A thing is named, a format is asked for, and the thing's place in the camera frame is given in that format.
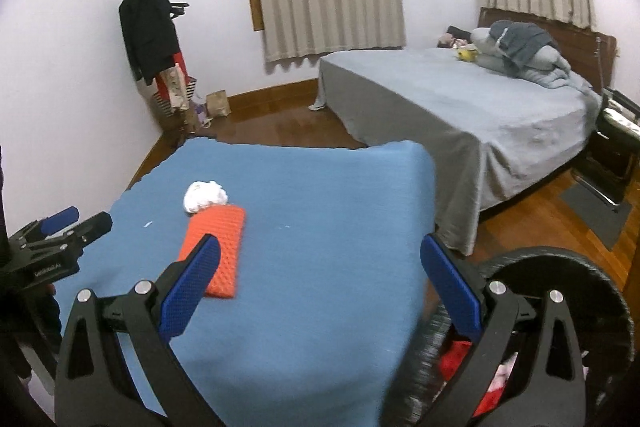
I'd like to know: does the red cloth garment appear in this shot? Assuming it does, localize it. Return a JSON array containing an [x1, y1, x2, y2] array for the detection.
[[437, 340, 509, 418]]

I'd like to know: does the white tissue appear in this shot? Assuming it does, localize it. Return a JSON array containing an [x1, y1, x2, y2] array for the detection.
[[183, 181, 229, 215]]

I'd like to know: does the orange foam net sleeve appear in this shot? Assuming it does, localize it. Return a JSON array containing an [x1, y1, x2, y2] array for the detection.
[[177, 204, 248, 301]]

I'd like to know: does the black lined trash bin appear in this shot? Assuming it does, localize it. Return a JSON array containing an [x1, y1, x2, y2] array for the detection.
[[380, 235, 638, 426]]

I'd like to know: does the grey floor mat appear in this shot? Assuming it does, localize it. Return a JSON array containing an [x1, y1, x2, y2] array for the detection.
[[560, 184, 631, 251]]

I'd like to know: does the brown paper bag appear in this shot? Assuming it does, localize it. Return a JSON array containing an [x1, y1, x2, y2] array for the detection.
[[206, 90, 231, 118]]

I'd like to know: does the coat rack with clothes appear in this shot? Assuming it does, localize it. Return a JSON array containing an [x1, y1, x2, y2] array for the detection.
[[118, 0, 196, 134]]

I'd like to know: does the blue table cloth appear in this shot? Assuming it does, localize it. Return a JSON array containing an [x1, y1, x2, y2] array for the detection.
[[56, 139, 434, 426]]

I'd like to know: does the bed with grey sheet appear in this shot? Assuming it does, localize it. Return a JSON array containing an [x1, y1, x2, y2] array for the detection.
[[314, 49, 601, 255]]

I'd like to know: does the wooden headboard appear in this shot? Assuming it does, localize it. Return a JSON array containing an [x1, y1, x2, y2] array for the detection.
[[478, 8, 617, 93]]

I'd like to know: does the grey pillows and clothes pile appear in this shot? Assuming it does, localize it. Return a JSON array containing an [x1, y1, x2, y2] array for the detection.
[[471, 20, 572, 89]]

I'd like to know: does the yellow toy on bed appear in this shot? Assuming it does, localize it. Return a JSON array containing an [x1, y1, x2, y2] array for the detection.
[[456, 46, 480, 63]]

